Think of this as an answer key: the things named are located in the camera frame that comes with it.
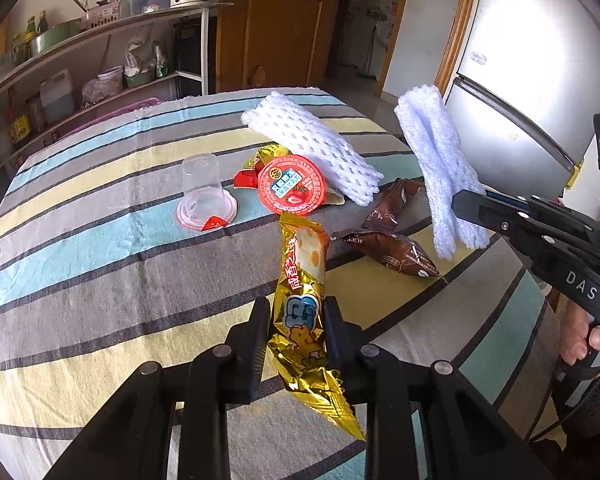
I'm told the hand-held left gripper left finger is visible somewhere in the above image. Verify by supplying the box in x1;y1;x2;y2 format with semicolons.
42;296;272;480

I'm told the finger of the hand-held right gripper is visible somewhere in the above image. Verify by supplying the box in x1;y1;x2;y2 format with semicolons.
451;188;556;261
482;190;600;233

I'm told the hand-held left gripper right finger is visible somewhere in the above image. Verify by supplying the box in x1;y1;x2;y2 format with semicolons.
321;297;556;480

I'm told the gold snack wrapper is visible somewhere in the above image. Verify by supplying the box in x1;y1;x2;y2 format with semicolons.
269;211;367;442

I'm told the white foam fruit net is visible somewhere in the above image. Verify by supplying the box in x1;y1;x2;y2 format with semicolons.
241;91;384;207
395;86;490;261

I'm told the person's right forearm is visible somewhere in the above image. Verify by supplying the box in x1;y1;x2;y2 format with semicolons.
550;355;600;461

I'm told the person's right hand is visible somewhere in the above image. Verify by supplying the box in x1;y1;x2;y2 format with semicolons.
559;302;600;367

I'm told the brown snack packet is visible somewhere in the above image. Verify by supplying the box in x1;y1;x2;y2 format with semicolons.
362;177;427;233
330;229;448;283

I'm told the silver refrigerator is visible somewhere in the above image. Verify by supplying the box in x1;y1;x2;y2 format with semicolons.
440;0;600;206

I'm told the red lidded jelly cup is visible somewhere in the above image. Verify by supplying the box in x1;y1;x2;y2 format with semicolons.
256;155;327;217

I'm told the clear plastic cup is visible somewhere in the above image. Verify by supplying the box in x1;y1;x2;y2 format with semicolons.
175;155;239;232

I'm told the striped tablecloth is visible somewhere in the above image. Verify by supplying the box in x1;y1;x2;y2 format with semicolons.
0;87;563;480

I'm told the yellow red candy wrapper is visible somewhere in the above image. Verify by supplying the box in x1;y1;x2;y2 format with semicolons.
233;143;293;190

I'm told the wooden door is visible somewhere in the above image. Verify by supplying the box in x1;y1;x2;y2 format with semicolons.
214;0;348;93

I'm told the white lidded plastic jar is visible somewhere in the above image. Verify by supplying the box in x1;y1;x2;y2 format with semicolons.
97;66;124;96

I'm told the plastic oil jug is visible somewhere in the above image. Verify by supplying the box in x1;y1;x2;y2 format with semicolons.
40;69;76;123

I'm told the yellow label sauce bottle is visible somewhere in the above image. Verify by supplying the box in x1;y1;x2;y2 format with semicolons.
5;87;33;143

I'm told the white metal shelf rack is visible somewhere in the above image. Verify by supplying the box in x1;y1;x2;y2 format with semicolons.
0;0;236;201

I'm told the pink utensil basket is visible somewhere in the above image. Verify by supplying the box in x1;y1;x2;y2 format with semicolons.
80;2;128;31

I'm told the green basin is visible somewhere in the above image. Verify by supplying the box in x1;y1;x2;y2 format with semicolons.
27;19;83;58

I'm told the steel basin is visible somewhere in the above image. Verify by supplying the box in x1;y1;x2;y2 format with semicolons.
0;50;31;91

